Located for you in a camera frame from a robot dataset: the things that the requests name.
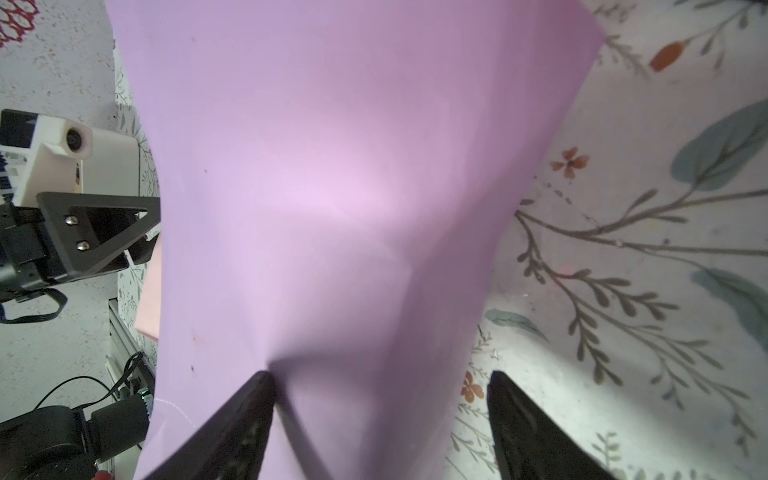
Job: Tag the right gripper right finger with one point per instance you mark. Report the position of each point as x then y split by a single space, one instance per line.
528 444

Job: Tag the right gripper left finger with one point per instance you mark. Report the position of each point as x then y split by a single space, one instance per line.
232 443

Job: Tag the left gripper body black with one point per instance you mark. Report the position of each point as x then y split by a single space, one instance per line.
29 260

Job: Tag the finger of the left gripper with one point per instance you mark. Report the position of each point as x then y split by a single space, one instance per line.
92 235

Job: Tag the pink wrapping paper sheet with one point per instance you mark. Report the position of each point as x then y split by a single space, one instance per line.
334 179

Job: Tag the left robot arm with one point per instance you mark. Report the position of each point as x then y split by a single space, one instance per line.
60 442

